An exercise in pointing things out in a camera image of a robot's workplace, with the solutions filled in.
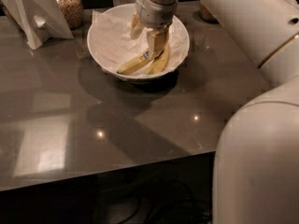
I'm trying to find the left glass jar of cereal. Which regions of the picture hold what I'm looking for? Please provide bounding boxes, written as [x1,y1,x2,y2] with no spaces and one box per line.
[56,0,83,30]

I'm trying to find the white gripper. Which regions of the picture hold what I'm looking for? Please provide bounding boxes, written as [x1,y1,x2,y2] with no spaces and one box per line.
[130,0,178,60]

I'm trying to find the black floor cables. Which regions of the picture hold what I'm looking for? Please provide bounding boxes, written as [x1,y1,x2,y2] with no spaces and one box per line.
[116,177,214,224]

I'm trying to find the rear yellow banana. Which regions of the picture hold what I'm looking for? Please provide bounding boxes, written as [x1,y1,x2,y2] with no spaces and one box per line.
[144,44,169,75]

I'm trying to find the white folded card stand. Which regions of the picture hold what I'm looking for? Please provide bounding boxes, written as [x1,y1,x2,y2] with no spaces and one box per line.
[1,0,73,49]

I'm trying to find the white paper liner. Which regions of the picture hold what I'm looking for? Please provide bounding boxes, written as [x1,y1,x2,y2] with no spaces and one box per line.
[91,9,189,77]

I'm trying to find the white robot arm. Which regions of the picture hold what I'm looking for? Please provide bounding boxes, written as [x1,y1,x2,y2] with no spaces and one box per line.
[135,0,299,224]

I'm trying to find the banana with sticker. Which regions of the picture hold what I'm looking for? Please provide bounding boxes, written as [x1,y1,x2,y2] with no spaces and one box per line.
[117,49,162,75]

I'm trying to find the white bowl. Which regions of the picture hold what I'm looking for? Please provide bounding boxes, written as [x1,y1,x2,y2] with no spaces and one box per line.
[86,3,191,82]

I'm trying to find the right glass jar of nuts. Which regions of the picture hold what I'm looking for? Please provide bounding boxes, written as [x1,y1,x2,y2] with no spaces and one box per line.
[200,4,218,23]

